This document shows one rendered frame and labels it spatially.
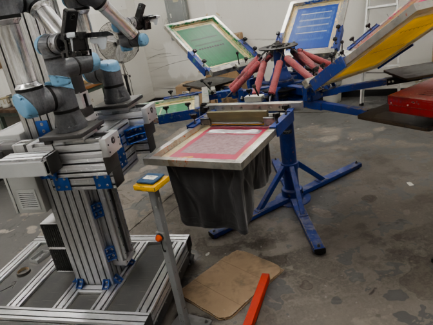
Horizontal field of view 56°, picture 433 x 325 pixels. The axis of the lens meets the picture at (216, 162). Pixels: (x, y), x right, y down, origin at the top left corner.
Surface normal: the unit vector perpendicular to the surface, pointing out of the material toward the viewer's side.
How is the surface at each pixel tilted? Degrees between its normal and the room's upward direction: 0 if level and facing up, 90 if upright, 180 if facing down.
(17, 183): 90
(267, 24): 90
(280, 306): 0
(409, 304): 0
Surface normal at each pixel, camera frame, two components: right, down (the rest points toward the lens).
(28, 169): -0.22, 0.40
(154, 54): -0.45, 0.40
